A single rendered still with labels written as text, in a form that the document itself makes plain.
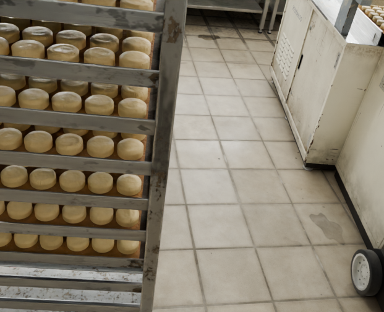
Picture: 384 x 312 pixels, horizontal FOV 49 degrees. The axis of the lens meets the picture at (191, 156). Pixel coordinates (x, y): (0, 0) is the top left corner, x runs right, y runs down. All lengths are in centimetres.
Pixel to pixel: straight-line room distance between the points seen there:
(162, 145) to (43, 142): 24
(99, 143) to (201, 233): 137
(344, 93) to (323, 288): 101
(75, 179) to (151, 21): 38
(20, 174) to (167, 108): 36
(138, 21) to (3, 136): 36
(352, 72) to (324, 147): 48
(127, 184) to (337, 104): 174
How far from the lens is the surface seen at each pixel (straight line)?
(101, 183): 85
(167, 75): 63
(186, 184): 235
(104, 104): 75
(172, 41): 61
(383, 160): 219
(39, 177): 88
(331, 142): 255
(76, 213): 92
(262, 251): 210
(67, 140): 82
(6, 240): 103
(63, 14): 65
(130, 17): 63
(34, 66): 69
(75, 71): 68
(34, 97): 77
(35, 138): 83
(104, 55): 71
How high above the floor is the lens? 153
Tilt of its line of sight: 37 degrees down
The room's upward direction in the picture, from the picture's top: 9 degrees clockwise
